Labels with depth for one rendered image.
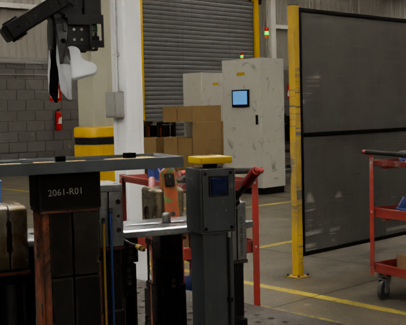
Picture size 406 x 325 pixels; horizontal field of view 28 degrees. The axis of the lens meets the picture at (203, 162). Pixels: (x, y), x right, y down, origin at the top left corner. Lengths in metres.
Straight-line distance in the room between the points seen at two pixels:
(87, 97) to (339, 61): 3.44
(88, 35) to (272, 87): 10.71
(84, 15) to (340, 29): 5.23
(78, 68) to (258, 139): 10.61
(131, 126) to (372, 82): 2.12
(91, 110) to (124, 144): 3.19
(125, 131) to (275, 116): 6.52
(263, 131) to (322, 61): 5.66
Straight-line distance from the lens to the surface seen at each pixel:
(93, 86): 8.87
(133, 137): 5.72
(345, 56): 6.48
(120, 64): 5.73
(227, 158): 1.40
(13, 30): 1.30
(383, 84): 6.88
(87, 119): 8.95
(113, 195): 1.49
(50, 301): 1.32
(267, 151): 11.90
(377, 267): 5.37
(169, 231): 1.66
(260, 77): 11.82
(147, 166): 1.30
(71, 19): 1.31
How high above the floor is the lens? 1.24
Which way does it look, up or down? 4 degrees down
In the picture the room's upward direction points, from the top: 1 degrees counter-clockwise
